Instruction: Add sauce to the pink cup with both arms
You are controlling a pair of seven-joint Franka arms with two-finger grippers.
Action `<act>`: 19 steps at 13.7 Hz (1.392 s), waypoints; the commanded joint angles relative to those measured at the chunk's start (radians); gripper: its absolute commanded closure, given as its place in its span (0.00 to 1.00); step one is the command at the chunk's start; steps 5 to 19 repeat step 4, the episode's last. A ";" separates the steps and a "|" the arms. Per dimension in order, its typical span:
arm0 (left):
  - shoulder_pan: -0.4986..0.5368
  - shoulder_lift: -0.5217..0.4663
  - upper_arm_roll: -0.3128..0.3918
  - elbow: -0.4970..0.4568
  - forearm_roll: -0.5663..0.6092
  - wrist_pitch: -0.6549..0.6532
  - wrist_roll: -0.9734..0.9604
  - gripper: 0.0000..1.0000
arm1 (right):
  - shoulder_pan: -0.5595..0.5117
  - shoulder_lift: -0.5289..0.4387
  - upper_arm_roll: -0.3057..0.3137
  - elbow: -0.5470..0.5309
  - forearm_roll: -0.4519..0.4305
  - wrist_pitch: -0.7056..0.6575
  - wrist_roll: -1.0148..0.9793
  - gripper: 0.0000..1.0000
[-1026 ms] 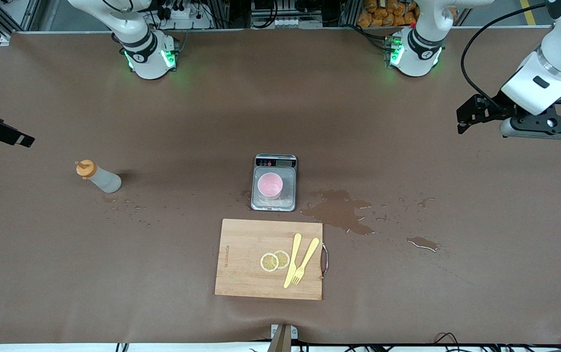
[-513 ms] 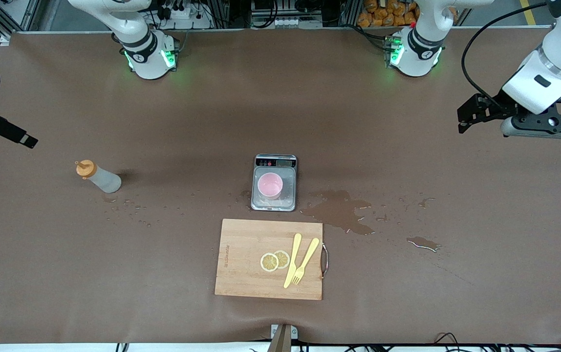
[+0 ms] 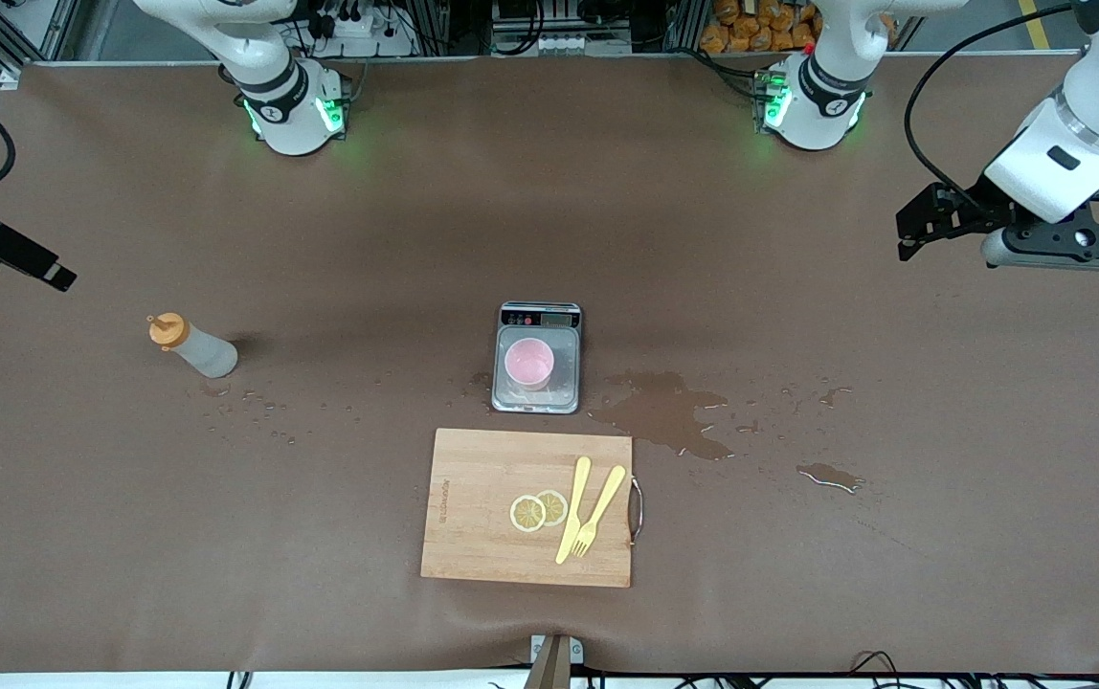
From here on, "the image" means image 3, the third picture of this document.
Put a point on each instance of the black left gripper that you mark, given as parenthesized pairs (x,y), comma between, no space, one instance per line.
(974,211)

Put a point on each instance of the translucent squeeze bottle orange cap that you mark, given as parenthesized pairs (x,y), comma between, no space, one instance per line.
(210,354)

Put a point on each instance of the pink cup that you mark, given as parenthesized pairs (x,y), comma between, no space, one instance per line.
(528,362)

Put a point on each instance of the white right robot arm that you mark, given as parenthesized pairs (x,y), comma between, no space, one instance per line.
(291,115)

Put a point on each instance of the orange snack pile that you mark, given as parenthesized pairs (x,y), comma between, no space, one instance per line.
(751,29)

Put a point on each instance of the large brown liquid puddle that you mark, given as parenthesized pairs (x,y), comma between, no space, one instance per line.
(664,411)

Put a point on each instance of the silver digital kitchen scale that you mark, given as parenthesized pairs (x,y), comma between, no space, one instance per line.
(569,383)

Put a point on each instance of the brown table cover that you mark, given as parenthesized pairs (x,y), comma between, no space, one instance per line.
(798,593)

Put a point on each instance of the white power strip with plugs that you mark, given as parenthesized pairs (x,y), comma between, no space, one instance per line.
(358,29)

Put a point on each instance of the yellow plastic fork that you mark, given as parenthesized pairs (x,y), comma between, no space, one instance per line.
(602,507)

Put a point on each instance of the yellow plastic knife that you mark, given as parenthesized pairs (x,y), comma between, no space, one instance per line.
(572,512)

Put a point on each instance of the small lemon slice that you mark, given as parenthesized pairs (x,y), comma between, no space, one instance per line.
(556,504)

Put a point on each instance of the black equipment rack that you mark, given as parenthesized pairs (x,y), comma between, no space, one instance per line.
(511,14)

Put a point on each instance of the large lemon slice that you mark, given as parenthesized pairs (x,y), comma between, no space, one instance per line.
(527,515)

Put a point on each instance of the wooden cutting board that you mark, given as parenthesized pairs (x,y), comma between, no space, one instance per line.
(492,478)

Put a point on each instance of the grey metal bracket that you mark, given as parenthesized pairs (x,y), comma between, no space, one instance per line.
(576,653)

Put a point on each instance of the brown stand post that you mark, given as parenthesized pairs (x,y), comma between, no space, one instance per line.
(549,670)

